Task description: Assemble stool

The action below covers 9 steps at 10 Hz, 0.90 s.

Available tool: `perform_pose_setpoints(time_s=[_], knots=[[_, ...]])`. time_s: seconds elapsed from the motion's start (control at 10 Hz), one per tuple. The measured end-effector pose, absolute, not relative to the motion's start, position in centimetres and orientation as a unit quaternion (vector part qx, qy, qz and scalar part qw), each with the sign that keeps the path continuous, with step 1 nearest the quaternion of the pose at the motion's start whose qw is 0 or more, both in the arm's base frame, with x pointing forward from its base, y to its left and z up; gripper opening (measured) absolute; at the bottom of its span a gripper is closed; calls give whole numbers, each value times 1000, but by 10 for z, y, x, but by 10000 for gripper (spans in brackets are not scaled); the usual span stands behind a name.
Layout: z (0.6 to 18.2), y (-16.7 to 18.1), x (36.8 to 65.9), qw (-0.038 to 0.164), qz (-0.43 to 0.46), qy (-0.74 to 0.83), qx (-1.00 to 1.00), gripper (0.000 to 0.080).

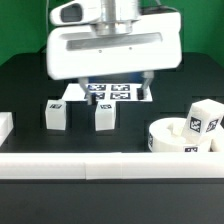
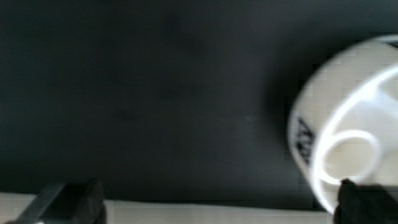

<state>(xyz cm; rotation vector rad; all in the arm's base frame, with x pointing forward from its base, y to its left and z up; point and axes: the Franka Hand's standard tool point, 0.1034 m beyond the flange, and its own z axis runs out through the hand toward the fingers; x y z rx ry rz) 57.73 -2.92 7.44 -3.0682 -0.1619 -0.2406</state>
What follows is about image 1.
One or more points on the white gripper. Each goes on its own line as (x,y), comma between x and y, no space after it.
(77,51)

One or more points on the white round stool seat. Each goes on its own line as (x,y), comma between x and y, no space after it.
(165,136)

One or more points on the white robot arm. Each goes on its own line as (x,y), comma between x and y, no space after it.
(108,17)

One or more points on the white sheet with tags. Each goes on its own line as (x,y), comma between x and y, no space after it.
(103,91)

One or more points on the white front fence bar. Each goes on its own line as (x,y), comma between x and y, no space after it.
(95,166)

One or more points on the white fence bar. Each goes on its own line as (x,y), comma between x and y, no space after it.
(6,125)
(95,166)

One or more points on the white left fence bar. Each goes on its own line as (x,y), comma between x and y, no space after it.
(6,125)

